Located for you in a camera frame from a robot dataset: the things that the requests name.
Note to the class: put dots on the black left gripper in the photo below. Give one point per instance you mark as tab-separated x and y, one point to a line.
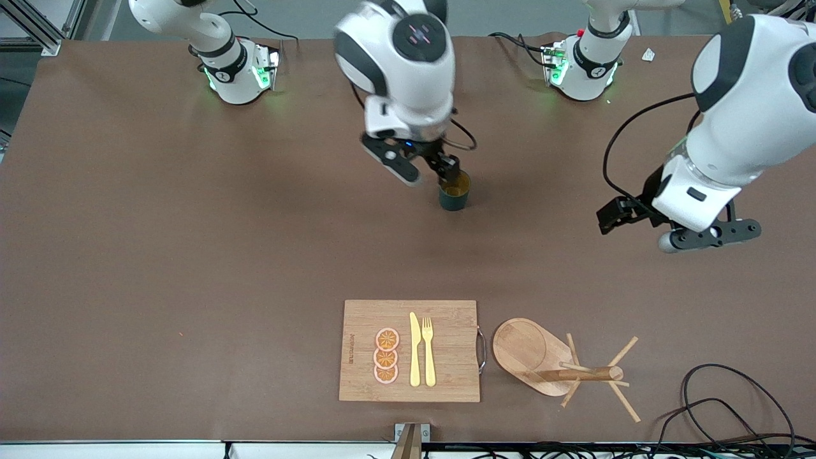
651	189

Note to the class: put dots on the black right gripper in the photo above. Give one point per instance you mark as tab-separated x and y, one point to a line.
435	155

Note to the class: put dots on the teal cup with yellow inside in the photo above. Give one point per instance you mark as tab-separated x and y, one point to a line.
454	197

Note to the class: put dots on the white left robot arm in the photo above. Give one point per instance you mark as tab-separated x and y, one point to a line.
733	127

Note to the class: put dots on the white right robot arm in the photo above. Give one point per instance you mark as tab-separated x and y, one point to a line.
401	70

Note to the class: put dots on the wooden cup rack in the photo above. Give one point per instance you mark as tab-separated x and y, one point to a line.
529	350

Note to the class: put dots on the white paper scrap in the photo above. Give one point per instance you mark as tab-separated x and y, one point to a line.
648	55

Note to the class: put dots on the orange slice toy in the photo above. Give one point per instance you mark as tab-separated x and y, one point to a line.
387	339

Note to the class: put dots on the yellow plastic knife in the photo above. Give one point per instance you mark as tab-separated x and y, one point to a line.
415	357

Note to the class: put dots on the yellow plastic fork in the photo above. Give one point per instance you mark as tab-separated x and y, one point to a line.
429	363

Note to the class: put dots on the bamboo cutting board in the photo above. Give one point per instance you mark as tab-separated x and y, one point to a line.
446	382

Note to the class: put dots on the metal bracket with wooden post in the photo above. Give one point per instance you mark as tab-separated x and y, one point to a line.
411	440

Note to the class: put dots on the aluminium frame profile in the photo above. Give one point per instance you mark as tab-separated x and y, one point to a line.
38	29

